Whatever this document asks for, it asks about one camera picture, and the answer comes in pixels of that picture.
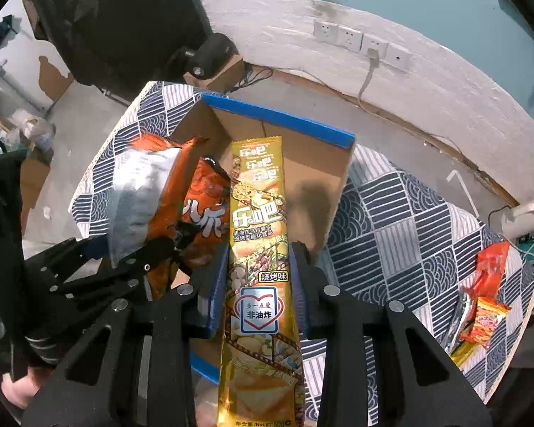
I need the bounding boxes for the yellow red noodle packet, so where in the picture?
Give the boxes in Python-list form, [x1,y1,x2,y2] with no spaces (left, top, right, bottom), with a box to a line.
[460,297,511,349]

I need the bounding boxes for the orange silver snack bag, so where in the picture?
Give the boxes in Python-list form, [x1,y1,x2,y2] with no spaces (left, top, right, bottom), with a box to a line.
[107,133,207,300]

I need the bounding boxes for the black fabric backdrop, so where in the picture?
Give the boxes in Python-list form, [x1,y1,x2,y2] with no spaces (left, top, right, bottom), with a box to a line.
[31,0,212,99]

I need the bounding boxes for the person left hand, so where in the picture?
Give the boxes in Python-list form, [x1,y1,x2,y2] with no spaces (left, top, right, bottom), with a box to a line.
[1,366,53,410]

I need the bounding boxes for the white plug and cable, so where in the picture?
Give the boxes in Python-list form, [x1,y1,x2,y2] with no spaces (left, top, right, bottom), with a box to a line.
[356,47,380,105]

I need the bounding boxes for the blue-rimmed cardboard box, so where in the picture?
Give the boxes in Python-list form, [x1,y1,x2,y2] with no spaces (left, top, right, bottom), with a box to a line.
[166,94,355,384]

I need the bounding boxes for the white wall socket strip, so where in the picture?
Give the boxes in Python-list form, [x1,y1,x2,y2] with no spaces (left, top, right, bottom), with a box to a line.
[312,19,412,72]

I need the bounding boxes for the long gold cracker pack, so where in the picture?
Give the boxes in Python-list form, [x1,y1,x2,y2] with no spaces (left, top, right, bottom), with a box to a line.
[217,136,305,426]

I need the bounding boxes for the orange cheese puff bag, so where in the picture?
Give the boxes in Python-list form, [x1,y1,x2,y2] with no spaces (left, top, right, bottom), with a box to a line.
[182,156,230,270]

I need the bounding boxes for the white electric kettle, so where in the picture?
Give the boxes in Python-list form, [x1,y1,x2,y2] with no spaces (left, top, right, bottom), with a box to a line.
[494,199,534,239]

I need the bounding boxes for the red snack packet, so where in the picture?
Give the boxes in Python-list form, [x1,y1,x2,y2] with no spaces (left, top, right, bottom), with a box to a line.
[466,241,509,301]

